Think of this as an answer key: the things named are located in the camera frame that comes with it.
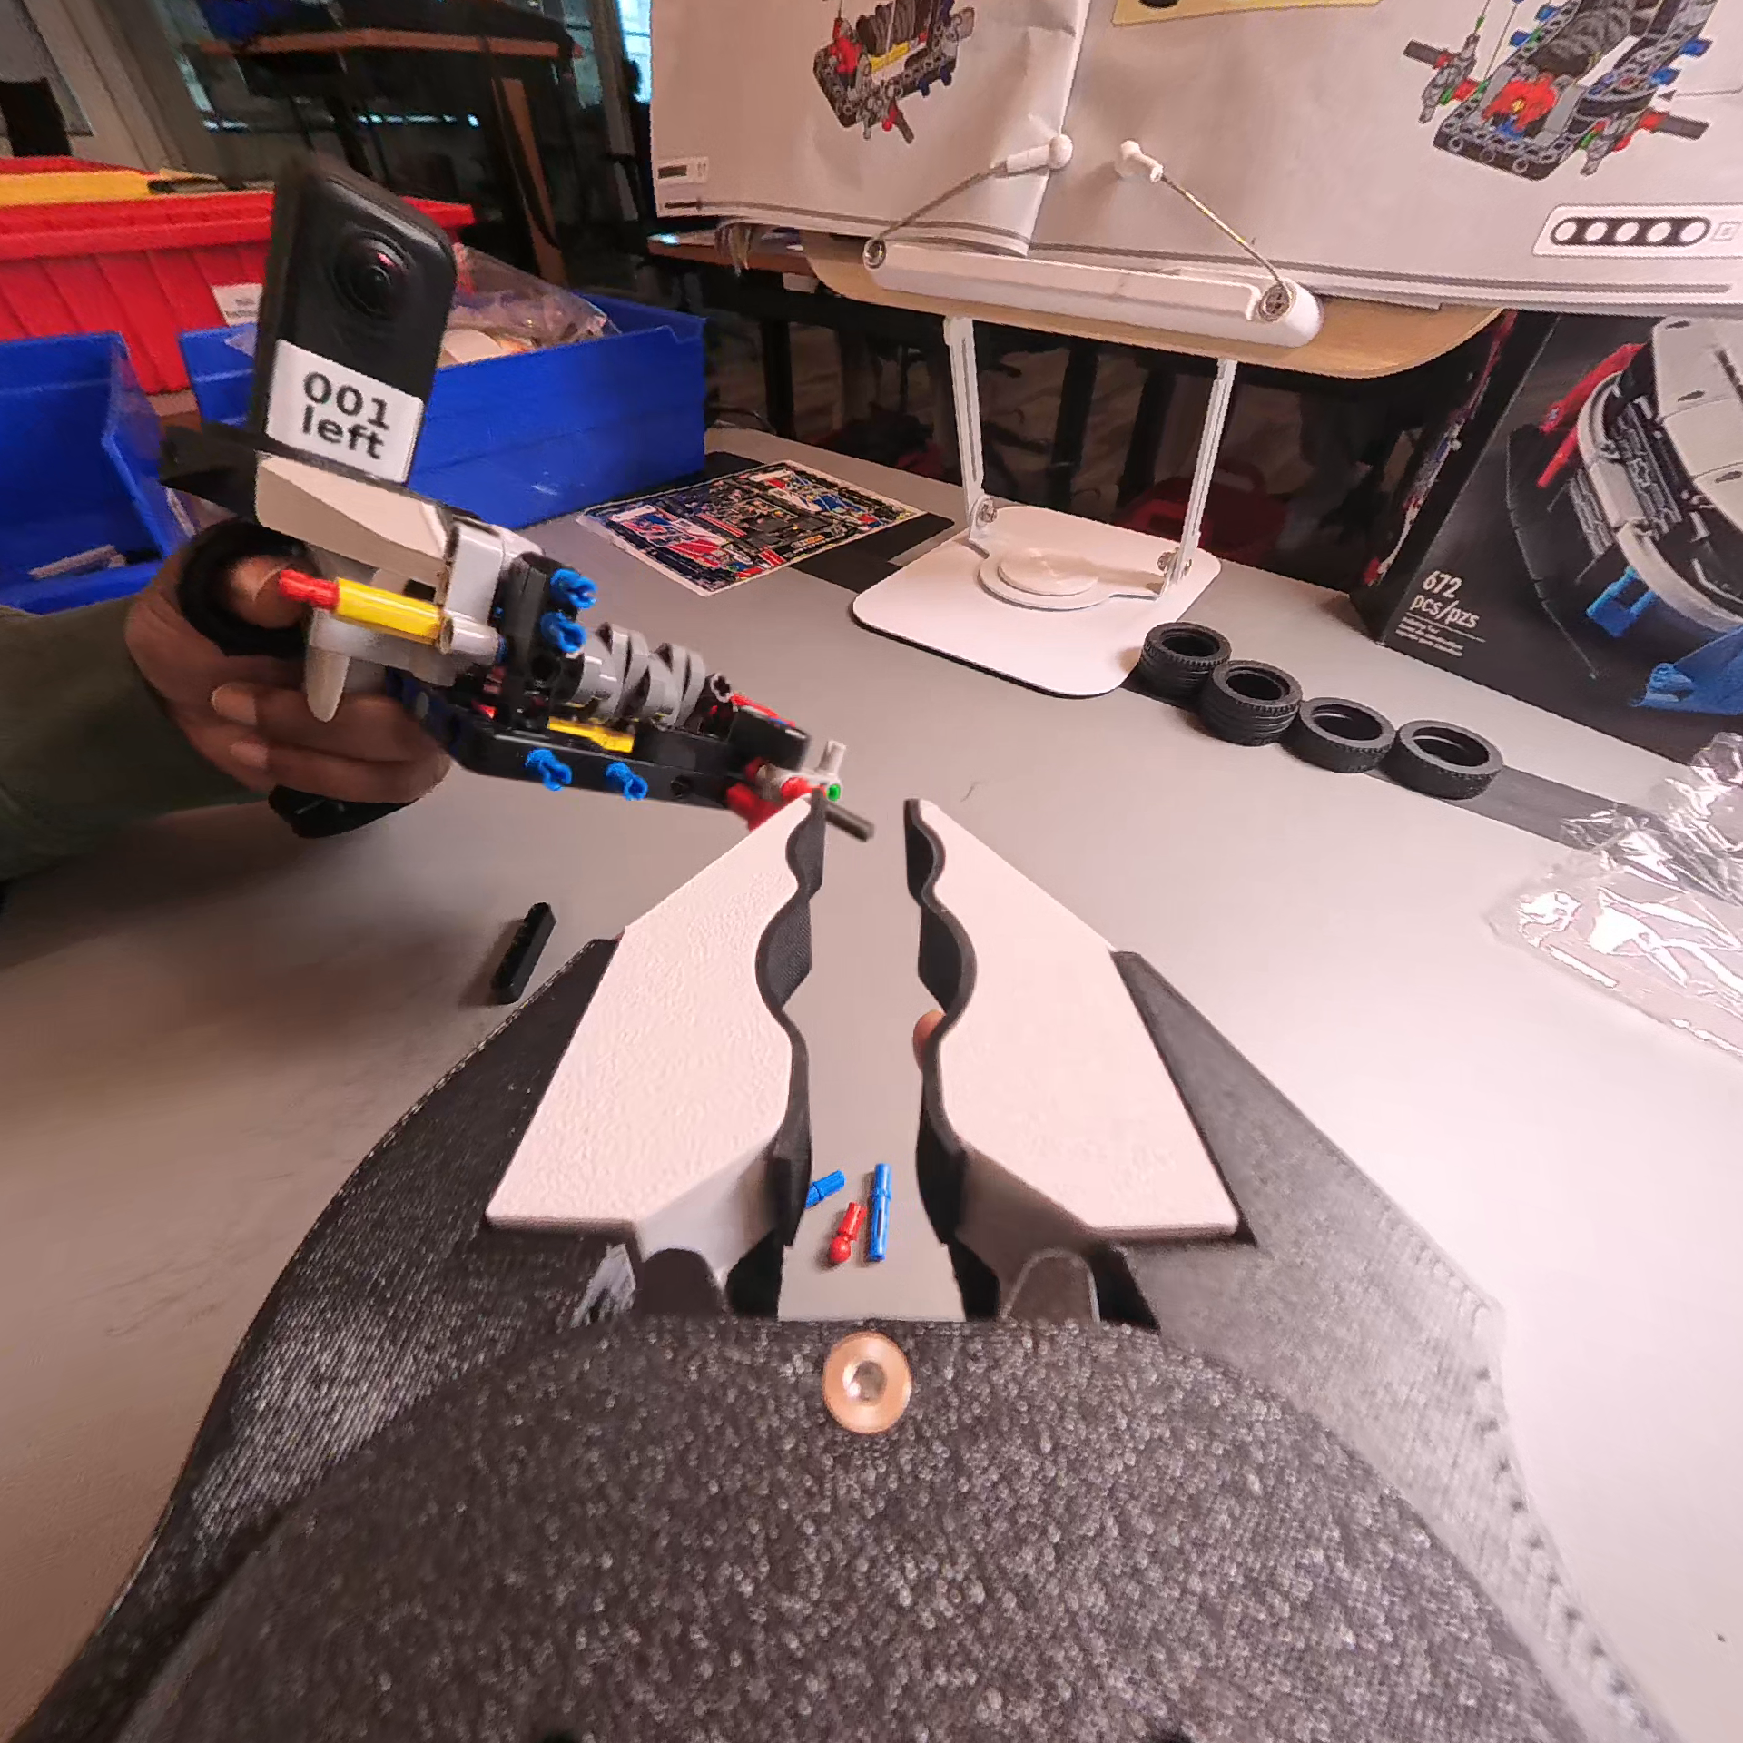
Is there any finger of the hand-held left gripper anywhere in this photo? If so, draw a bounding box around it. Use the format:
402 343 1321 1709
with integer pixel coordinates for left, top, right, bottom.
254 463 462 643

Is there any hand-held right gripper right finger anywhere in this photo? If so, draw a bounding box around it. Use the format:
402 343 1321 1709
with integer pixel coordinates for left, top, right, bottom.
901 796 1245 1320

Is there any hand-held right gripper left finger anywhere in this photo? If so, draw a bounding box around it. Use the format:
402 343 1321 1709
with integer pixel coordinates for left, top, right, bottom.
482 793 832 1315

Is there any lego chassis assembly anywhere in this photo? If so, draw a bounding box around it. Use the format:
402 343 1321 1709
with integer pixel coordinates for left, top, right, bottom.
280 516 873 837

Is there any person's left forearm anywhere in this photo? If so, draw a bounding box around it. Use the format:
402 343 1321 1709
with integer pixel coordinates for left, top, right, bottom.
0 600 267 886

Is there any black five-hole lego beam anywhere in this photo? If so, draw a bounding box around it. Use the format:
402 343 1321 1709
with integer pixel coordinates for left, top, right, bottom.
492 902 560 1007

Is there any black lego tyre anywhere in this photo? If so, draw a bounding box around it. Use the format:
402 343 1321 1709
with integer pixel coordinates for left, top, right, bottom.
1388 720 1506 801
1286 697 1398 776
1138 623 1234 704
1197 661 1302 745

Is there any lego set box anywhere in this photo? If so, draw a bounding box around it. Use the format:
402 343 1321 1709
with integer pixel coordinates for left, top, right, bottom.
1346 313 1743 748

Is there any lego instruction booklet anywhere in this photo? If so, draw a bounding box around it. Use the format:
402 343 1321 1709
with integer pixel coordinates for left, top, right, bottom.
653 0 1743 307

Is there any person's left hand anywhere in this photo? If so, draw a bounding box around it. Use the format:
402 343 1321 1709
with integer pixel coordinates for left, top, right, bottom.
125 544 455 807

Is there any clear bag of parts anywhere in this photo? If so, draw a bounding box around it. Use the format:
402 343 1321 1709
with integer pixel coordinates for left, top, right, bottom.
435 241 620 366

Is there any red plastic bin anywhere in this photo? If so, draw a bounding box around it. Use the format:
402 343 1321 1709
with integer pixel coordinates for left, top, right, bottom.
0 151 479 343

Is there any blue plastic bin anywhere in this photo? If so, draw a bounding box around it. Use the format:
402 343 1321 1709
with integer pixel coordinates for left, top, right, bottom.
178 289 712 537
0 330 184 609

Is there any yellow plastic bin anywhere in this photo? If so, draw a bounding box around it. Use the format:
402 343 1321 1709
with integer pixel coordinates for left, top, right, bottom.
0 165 227 210

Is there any colourful sticker sheet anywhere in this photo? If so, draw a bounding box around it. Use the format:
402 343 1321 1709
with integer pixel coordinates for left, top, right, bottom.
578 458 926 596

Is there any white book stand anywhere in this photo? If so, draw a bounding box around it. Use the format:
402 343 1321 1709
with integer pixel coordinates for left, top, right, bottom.
802 134 1517 701

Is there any clear plastic bag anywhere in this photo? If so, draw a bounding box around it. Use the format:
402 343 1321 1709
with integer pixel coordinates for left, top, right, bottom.
1489 730 1743 1064

